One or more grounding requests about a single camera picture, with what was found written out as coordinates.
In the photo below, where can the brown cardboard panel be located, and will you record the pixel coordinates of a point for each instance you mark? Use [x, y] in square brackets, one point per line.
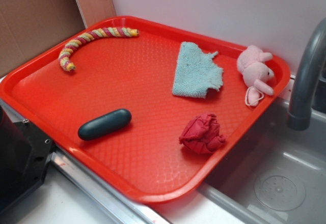
[30, 27]

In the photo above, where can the dark green plastic pickle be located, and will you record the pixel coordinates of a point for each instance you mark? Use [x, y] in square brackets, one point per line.
[104, 124]

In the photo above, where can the multicolour twisted rope toy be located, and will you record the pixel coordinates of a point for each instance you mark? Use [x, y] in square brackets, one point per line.
[86, 37]

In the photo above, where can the grey sink faucet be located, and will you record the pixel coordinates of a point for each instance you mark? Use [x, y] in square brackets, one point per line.
[308, 91]

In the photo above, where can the grey toy sink basin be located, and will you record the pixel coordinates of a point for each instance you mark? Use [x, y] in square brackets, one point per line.
[273, 174]

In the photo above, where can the red plastic tray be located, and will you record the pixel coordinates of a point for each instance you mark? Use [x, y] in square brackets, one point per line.
[144, 160]

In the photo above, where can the pink plush animal toy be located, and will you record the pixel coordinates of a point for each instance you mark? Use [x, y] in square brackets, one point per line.
[251, 64]

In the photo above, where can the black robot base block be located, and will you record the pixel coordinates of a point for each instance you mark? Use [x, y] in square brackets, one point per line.
[25, 154]

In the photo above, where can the crumpled red cloth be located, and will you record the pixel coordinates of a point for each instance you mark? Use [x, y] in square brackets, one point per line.
[202, 134]

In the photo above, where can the light blue terry cloth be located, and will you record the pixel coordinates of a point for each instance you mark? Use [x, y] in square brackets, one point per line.
[196, 72]

